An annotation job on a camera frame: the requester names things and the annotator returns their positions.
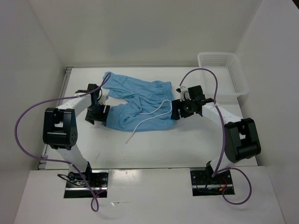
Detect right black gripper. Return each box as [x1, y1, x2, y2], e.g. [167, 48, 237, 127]
[171, 97, 195, 120]

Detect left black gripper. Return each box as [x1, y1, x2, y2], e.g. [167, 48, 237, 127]
[85, 102, 110, 126]

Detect light blue shorts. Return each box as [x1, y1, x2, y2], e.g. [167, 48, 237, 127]
[102, 72, 176, 132]

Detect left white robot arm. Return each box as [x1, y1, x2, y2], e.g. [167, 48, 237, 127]
[43, 84, 110, 187]

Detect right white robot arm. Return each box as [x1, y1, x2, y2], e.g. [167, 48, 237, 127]
[171, 85, 261, 183]

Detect white perforated plastic basket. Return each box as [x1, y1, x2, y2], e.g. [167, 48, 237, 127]
[198, 52, 249, 101]

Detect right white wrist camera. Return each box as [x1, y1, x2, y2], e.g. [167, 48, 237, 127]
[176, 86, 190, 101]

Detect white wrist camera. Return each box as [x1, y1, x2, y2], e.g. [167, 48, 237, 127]
[176, 86, 190, 101]
[97, 94, 108, 105]

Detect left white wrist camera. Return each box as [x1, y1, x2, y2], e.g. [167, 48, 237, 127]
[97, 94, 108, 105]

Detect aluminium table edge rail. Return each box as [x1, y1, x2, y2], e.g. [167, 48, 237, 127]
[37, 66, 73, 170]

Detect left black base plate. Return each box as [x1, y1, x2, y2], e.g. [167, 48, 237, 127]
[64, 169, 110, 199]

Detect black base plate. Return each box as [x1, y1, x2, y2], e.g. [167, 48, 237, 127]
[190, 168, 235, 196]
[64, 169, 110, 199]

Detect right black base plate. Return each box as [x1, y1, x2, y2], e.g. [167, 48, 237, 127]
[190, 168, 235, 196]

